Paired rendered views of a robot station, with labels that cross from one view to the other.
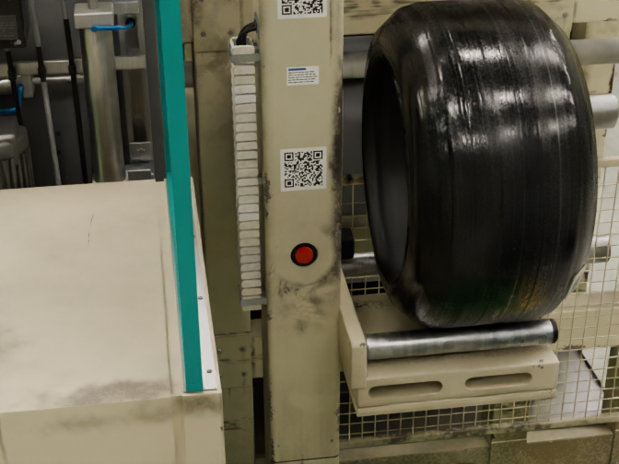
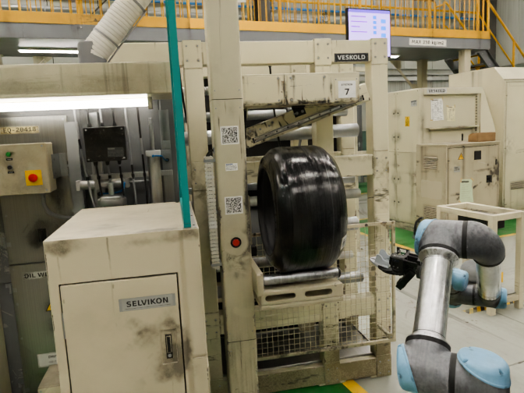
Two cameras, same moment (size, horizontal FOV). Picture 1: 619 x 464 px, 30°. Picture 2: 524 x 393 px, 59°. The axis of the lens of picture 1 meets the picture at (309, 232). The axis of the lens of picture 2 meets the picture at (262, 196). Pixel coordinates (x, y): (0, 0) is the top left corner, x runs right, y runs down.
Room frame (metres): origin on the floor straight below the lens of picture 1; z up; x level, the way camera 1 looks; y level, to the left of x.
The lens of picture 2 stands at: (-0.22, -0.02, 1.52)
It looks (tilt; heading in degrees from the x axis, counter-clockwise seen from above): 8 degrees down; 357
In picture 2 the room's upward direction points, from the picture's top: 3 degrees counter-clockwise
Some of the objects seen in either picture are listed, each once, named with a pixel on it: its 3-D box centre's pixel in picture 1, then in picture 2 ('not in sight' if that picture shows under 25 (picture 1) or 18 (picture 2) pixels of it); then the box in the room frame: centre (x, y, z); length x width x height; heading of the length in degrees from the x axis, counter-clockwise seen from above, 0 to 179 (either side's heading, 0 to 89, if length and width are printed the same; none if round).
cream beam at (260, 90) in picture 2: not in sight; (293, 91); (2.12, -0.31, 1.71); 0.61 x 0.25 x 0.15; 98
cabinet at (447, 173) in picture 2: not in sight; (457, 189); (5.75, -2.91, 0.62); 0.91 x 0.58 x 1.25; 109
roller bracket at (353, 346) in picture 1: (340, 305); (252, 271); (1.78, -0.06, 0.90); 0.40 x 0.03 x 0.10; 8
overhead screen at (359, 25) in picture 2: not in sight; (368, 33); (5.35, -1.63, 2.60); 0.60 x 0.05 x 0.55; 109
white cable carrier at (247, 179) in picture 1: (249, 179); (213, 212); (1.71, 0.10, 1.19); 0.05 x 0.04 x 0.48; 8
